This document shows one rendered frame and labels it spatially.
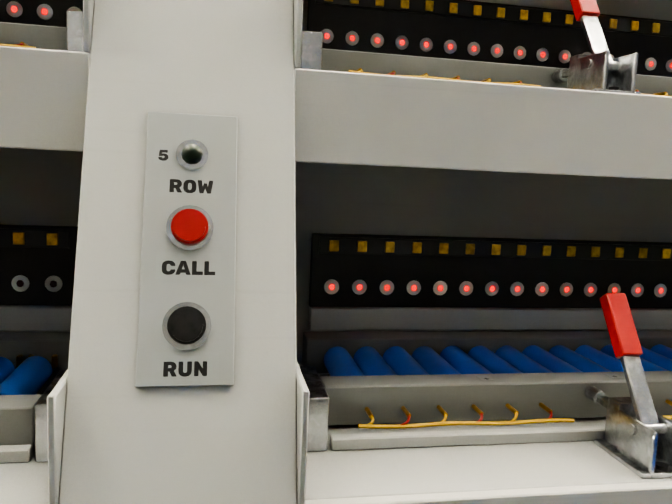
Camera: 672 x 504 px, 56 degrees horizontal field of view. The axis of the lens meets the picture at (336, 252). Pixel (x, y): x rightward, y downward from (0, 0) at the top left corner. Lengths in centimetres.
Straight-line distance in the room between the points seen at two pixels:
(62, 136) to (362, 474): 21
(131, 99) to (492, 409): 25
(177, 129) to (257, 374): 12
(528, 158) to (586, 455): 16
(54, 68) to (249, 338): 15
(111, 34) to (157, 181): 7
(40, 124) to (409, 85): 18
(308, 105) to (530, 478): 21
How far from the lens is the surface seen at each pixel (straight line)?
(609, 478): 35
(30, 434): 34
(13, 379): 39
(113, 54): 32
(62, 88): 32
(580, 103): 37
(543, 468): 34
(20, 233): 46
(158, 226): 29
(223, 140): 30
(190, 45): 32
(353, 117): 32
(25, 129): 33
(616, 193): 61
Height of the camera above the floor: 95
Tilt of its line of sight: 13 degrees up
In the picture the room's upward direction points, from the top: 1 degrees counter-clockwise
